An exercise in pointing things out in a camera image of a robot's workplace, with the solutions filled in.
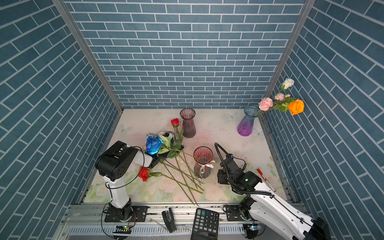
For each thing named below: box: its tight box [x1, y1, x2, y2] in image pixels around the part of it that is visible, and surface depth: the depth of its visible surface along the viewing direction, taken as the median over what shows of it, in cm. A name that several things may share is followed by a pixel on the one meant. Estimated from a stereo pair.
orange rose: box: [288, 99, 305, 116], surface depth 68 cm
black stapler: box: [161, 207, 177, 233], surface depth 72 cm
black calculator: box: [190, 207, 220, 240], surface depth 71 cm
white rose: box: [280, 78, 295, 92], surface depth 77 cm
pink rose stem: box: [256, 93, 296, 116], surface depth 82 cm
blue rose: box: [145, 135, 165, 155], surface depth 52 cm
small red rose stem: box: [170, 118, 184, 142], surface depth 101 cm
